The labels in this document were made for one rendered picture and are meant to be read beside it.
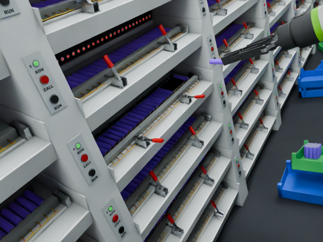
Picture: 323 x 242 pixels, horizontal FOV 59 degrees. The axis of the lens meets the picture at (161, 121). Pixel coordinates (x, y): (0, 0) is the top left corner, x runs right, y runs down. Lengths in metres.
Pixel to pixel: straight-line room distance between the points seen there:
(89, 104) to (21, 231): 0.31
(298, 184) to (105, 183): 1.12
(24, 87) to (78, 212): 0.31
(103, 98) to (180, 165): 0.44
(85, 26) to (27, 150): 0.30
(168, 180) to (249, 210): 0.63
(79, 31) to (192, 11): 0.53
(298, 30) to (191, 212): 0.71
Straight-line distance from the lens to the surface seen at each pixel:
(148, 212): 0.91
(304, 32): 0.89
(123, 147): 0.82
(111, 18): 0.76
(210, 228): 1.33
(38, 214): 0.72
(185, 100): 1.01
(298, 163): 1.53
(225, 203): 1.41
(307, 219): 1.47
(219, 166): 1.31
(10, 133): 0.66
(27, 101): 0.60
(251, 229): 1.44
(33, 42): 0.61
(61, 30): 0.65
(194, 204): 1.16
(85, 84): 0.76
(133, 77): 0.81
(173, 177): 1.00
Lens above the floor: 1.10
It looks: 26 degrees down
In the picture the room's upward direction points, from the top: 19 degrees counter-clockwise
